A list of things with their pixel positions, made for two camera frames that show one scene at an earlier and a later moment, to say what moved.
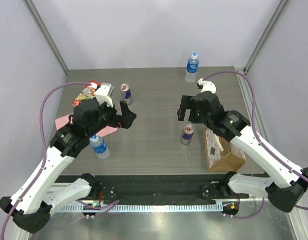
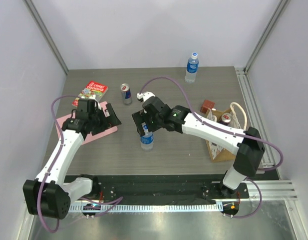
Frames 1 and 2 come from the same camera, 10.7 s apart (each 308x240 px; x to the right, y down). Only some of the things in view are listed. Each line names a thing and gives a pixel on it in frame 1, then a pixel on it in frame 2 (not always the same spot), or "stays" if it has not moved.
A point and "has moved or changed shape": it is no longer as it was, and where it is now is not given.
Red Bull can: (126, 93) stays
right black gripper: (185, 103) to (142, 116)
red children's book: (88, 93) stays
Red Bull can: (188, 132) has moved or changed shape
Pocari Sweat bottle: (99, 147) to (147, 140)
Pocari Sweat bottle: (192, 68) stays
